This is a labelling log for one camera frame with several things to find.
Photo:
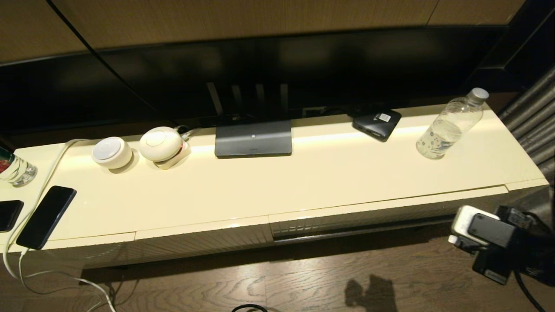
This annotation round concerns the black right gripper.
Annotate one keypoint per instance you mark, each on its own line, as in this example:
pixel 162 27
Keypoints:
pixel 498 255

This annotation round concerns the wide cream drawer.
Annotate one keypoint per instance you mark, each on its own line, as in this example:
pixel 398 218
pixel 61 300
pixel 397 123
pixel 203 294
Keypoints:
pixel 368 219

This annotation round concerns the clear plastic water bottle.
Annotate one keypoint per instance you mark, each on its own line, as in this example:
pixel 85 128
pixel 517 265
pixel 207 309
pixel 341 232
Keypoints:
pixel 446 130

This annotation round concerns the cream white low cabinet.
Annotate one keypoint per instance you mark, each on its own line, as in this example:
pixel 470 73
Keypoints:
pixel 260 182

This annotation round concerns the black box with white sticker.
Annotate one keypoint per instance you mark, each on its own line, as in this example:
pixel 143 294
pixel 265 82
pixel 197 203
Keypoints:
pixel 375 124

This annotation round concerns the grey router with antennas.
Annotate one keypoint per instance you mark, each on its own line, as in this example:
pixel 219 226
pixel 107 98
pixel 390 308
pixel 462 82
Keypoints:
pixel 253 141

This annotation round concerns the white dock under dome device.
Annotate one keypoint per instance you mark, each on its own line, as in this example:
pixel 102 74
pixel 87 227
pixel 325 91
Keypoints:
pixel 180 157

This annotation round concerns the white dome shaped device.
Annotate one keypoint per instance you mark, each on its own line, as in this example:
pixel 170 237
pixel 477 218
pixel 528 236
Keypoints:
pixel 160 143

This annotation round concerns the small white round speaker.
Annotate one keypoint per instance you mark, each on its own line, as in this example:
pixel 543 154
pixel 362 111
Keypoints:
pixel 112 152

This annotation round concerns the dark blue smartphone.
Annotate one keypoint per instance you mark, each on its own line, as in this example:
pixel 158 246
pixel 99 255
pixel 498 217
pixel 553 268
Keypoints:
pixel 46 216

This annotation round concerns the glass bottle with red label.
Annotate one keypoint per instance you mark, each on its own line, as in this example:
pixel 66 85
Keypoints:
pixel 15 170

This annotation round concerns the black smartphone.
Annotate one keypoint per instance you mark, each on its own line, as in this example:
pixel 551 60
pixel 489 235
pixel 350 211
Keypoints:
pixel 8 214

